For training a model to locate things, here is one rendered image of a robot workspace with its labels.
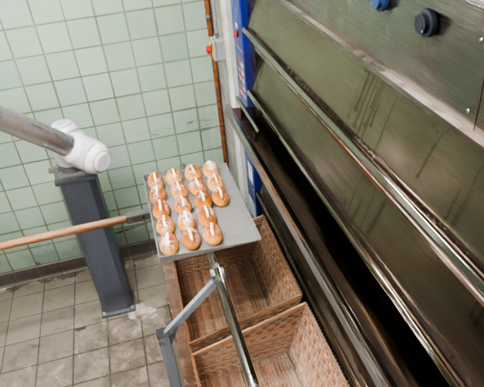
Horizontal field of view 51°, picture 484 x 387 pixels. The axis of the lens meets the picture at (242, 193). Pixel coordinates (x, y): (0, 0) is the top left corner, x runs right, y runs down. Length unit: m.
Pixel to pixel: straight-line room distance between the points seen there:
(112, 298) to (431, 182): 2.47
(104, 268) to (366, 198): 2.00
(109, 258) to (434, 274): 2.17
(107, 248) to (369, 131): 2.04
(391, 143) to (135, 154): 2.30
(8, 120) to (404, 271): 1.63
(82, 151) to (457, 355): 1.81
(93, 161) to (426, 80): 1.72
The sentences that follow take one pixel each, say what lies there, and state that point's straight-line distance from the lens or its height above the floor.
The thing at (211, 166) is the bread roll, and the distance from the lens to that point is 2.09.
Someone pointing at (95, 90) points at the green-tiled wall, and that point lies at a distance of 3.02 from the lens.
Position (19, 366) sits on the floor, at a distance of 3.26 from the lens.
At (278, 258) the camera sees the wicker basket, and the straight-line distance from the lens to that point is 2.23.
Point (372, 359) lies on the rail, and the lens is 1.12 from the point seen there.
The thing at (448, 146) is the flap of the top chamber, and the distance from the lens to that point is 0.97.
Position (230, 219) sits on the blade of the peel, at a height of 1.18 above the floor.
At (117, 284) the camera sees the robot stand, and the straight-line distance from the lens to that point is 3.11.
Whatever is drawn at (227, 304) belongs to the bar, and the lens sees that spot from 1.56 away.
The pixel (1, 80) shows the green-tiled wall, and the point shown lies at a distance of 3.04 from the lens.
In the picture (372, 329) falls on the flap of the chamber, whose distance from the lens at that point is 1.20.
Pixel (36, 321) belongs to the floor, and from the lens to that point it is 3.45.
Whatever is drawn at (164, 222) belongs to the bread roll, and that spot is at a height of 1.23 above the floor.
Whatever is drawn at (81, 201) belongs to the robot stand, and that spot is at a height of 0.86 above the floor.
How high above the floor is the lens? 2.32
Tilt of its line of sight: 35 degrees down
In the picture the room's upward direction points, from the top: 6 degrees counter-clockwise
